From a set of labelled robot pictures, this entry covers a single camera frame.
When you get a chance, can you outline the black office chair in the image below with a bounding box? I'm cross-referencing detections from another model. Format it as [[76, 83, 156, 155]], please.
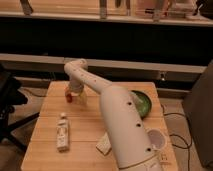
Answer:
[[0, 63, 39, 151]]

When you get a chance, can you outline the small red pepper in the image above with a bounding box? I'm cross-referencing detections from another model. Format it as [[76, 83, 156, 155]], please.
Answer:
[[66, 94, 73, 103]]

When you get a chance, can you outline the white tube bottle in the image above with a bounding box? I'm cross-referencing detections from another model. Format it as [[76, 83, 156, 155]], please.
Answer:
[[56, 113, 69, 151]]

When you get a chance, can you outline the black power cable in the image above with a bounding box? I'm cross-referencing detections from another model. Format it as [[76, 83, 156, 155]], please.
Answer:
[[162, 112, 193, 171]]

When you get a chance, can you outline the green ceramic bowl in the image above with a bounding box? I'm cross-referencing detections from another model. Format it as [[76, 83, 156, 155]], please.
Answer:
[[132, 90, 152, 118]]

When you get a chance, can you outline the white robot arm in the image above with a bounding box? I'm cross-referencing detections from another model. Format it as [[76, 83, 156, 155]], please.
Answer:
[[64, 59, 163, 171]]

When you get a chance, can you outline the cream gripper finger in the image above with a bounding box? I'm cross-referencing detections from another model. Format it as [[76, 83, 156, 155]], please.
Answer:
[[64, 87, 71, 97], [78, 91, 87, 105]]

